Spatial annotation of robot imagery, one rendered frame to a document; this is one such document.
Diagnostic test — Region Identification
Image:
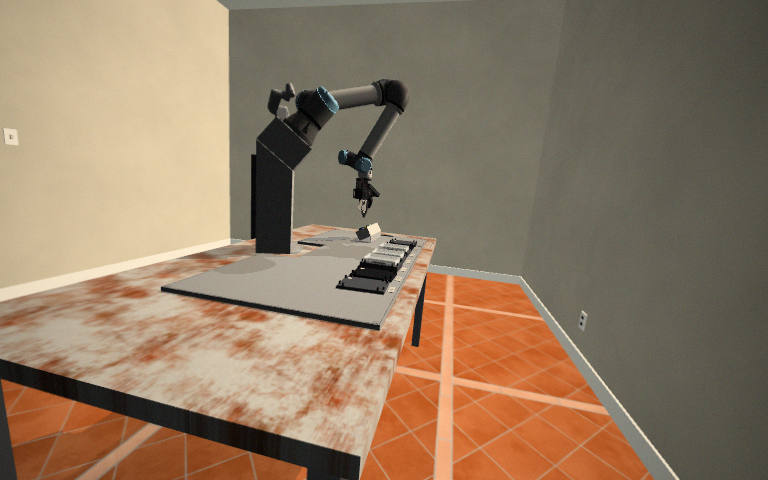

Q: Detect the beige operator panel with colored buttons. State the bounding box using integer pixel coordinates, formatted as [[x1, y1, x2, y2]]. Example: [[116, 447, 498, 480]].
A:
[[355, 223, 393, 243]]

